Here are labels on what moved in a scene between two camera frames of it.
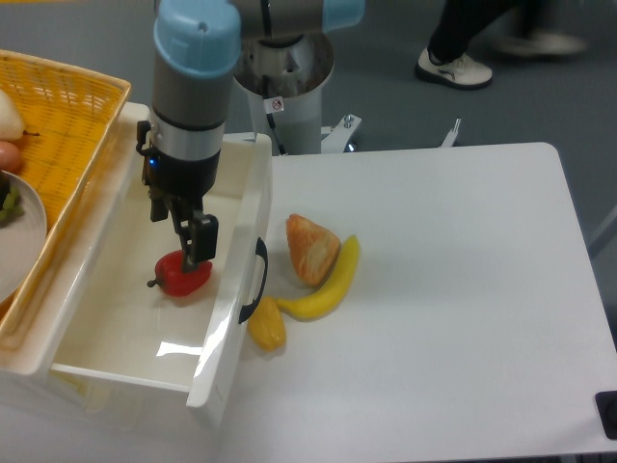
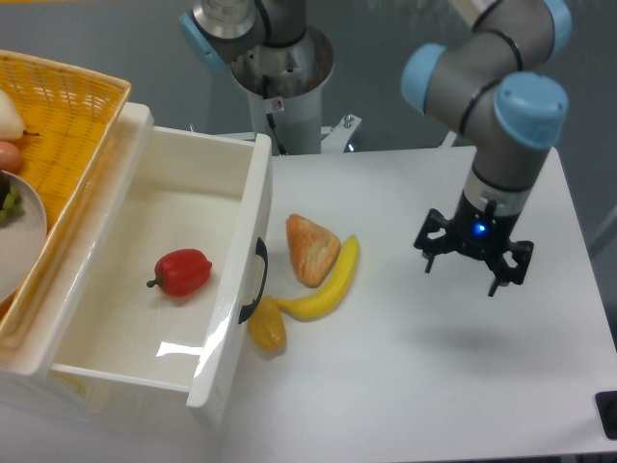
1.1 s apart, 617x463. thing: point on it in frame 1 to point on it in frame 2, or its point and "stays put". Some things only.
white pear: [12, 126] stays put
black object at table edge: [606, 406] stays put
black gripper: [181, 184] to [481, 227]
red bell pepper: [172, 279] stays put
